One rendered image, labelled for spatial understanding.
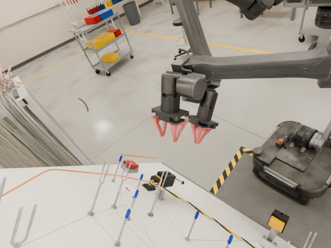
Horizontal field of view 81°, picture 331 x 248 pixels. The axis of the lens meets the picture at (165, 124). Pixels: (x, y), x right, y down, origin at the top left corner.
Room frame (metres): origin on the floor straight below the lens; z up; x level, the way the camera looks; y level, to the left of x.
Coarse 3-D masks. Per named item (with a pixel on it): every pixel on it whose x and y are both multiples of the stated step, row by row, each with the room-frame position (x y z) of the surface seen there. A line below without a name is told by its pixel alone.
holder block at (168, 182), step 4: (160, 172) 0.41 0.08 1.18; (168, 172) 0.42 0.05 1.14; (164, 176) 0.38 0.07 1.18; (168, 176) 0.39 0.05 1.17; (172, 176) 0.39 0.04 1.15; (168, 180) 0.38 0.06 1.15; (172, 180) 0.38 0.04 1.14; (164, 184) 0.37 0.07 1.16; (168, 184) 0.37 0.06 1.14; (172, 184) 0.38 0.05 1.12
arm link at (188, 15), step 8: (176, 0) 0.82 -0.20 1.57; (184, 0) 0.79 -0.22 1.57; (192, 0) 0.80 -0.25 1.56; (184, 8) 0.77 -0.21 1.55; (192, 8) 0.77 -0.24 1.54; (184, 16) 0.76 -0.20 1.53; (192, 16) 0.75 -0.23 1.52; (184, 24) 0.76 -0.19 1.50; (192, 24) 0.73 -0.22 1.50; (200, 24) 0.74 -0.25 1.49; (192, 32) 0.71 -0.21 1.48; (200, 32) 0.71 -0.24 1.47; (192, 40) 0.70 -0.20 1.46; (200, 40) 0.69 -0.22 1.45; (192, 48) 0.69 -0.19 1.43; (200, 48) 0.67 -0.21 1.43; (208, 48) 0.67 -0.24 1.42
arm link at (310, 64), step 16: (320, 48) 0.35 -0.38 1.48; (192, 64) 0.49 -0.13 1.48; (208, 64) 0.47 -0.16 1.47; (224, 64) 0.44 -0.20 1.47; (240, 64) 0.42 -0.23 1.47; (256, 64) 0.39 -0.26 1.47; (272, 64) 0.37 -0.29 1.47; (288, 64) 0.35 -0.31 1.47; (304, 64) 0.34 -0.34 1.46; (320, 64) 0.32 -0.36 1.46; (208, 80) 0.47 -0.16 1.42; (320, 80) 0.32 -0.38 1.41
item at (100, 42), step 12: (96, 12) 4.73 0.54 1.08; (108, 12) 4.48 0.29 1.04; (84, 24) 4.60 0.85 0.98; (96, 24) 4.20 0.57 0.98; (108, 24) 4.92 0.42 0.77; (96, 36) 4.61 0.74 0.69; (108, 36) 4.37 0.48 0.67; (120, 36) 4.45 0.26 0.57; (96, 48) 4.19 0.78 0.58; (108, 60) 4.34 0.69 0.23; (120, 60) 4.30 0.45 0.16; (96, 72) 4.40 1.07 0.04; (108, 72) 4.08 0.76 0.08
